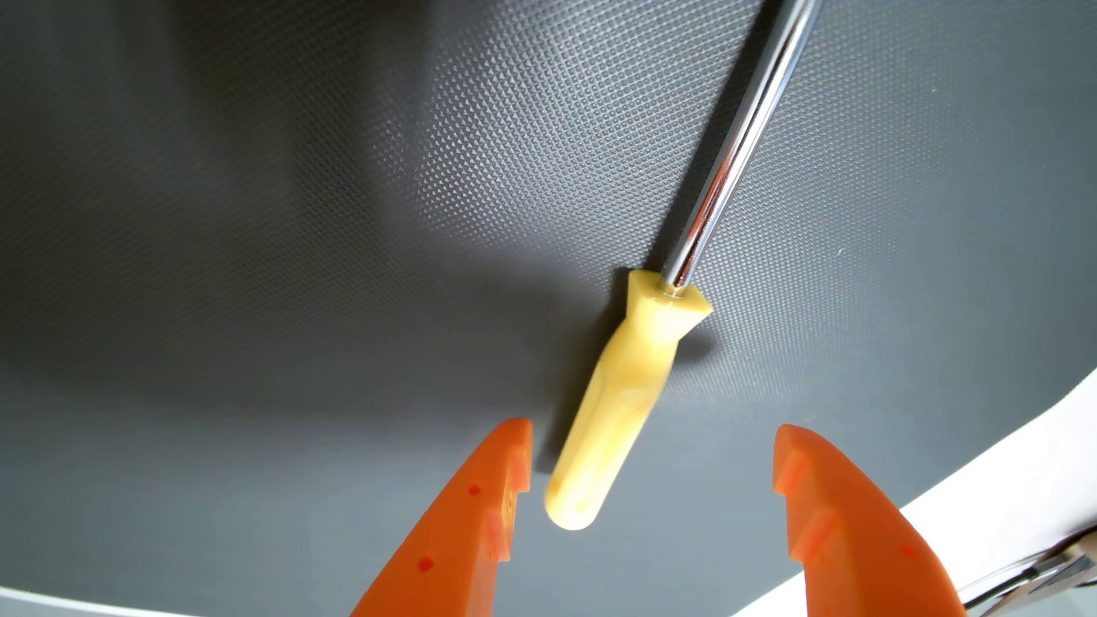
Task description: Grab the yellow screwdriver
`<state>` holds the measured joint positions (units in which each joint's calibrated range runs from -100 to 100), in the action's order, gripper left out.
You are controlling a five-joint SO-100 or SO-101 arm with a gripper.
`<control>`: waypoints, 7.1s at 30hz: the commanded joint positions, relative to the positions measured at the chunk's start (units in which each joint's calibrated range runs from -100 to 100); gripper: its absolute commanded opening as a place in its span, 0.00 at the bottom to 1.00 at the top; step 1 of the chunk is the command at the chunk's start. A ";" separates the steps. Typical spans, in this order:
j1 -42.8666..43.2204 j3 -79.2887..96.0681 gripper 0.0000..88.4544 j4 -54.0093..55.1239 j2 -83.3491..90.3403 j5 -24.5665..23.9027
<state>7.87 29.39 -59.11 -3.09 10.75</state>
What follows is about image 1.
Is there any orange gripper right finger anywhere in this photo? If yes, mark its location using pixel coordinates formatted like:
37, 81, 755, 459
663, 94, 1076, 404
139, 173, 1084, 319
772, 423, 968, 617

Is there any black cable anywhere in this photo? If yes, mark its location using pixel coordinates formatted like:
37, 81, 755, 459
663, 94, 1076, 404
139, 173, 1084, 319
958, 548, 1083, 606

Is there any dark grey textured mat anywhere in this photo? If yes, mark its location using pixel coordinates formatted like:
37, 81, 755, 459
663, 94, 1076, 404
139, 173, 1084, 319
0, 0, 1097, 617

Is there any yellow handled screwdriver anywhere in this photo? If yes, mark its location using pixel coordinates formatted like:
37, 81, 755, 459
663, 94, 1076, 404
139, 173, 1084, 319
544, 0, 824, 532

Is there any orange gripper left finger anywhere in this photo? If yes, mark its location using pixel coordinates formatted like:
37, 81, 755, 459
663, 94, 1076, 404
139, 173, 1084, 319
350, 418, 533, 617

